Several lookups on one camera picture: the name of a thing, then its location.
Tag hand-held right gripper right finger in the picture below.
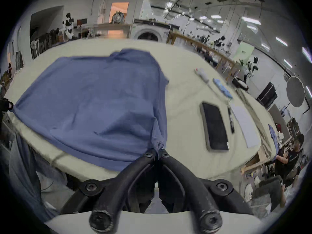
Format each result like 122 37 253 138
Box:
158 149 254 233

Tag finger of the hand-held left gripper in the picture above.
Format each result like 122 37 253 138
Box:
0 98 14 112

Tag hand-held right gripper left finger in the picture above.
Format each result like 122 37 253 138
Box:
60 149 159 233

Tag blue shirt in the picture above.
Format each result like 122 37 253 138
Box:
12 48 170 172

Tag white standing fan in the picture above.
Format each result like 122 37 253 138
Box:
30 40 40 57

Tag black smartphone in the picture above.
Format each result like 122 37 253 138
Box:
200 102 230 152

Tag black pen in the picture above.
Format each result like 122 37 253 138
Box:
227 105 235 134

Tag white card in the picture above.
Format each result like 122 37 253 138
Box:
230 103 261 148

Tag light blue cloth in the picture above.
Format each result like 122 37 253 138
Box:
268 124 280 156

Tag bed with beige sheet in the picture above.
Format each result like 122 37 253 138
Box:
5 38 276 180

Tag white and black humanoid robot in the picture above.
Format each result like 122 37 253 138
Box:
240 57 259 82
62 12 75 40

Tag blue patterned packet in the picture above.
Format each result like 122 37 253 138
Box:
213 78 233 99

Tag white and red hand controller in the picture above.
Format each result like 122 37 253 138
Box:
194 68 210 83

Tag black equipment case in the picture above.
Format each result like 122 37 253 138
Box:
256 82 277 105

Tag round grey photo reflector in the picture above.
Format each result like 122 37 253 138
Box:
286 76 306 107

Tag long wooden table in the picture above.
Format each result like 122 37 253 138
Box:
167 31 240 80

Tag white washing machine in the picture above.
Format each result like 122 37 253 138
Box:
130 20 171 43

